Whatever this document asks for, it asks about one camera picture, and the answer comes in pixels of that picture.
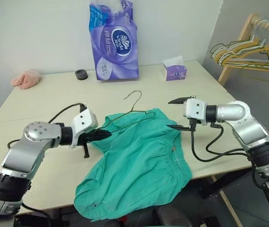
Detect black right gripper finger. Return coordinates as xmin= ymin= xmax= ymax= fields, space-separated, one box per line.
xmin=167 ymin=96 xmax=192 ymax=105
xmin=165 ymin=124 xmax=191 ymax=131

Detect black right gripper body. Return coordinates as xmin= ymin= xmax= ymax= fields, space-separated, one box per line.
xmin=187 ymin=95 xmax=198 ymax=132

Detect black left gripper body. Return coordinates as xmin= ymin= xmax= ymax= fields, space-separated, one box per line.
xmin=78 ymin=129 xmax=100 ymax=159

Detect olive wire hanger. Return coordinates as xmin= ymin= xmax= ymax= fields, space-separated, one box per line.
xmin=105 ymin=90 xmax=156 ymax=133

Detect green shorts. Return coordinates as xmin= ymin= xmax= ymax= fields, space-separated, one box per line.
xmin=73 ymin=107 xmax=193 ymax=224

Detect wooden hanger rack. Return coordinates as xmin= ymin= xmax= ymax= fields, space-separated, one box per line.
xmin=217 ymin=12 xmax=269 ymax=87

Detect small purple tissue box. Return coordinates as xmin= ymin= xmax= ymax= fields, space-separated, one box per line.
xmin=161 ymin=55 xmax=188 ymax=82

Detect black round cap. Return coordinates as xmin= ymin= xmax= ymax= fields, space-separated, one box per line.
xmin=75 ymin=69 xmax=88 ymax=81

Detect purple tissue roll pack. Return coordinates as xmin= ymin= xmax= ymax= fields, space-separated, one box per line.
xmin=87 ymin=0 xmax=140 ymax=82

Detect pink cloth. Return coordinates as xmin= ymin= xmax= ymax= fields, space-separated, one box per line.
xmin=10 ymin=70 xmax=42 ymax=90

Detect dark rounded shape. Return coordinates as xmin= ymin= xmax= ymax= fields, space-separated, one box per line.
xmin=156 ymin=204 xmax=192 ymax=227

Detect wooden table leg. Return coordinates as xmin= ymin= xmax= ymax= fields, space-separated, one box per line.
xmin=210 ymin=176 xmax=242 ymax=227

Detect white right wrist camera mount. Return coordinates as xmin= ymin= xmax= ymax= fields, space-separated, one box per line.
xmin=182 ymin=97 xmax=208 ymax=126

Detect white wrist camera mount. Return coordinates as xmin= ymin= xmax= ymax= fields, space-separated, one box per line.
xmin=182 ymin=97 xmax=208 ymax=126
xmin=69 ymin=108 xmax=99 ymax=149

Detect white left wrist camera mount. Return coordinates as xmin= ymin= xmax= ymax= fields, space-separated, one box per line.
xmin=69 ymin=108 xmax=99 ymax=149

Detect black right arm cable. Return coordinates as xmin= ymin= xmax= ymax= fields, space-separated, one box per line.
xmin=191 ymin=122 xmax=253 ymax=163

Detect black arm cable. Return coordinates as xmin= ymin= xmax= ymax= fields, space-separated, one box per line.
xmin=191 ymin=122 xmax=253 ymax=163
xmin=6 ymin=102 xmax=88 ymax=150

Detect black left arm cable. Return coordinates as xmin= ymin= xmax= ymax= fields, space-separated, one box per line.
xmin=6 ymin=102 xmax=88 ymax=150

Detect black table frame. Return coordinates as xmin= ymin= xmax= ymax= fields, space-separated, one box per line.
xmin=200 ymin=169 xmax=253 ymax=200

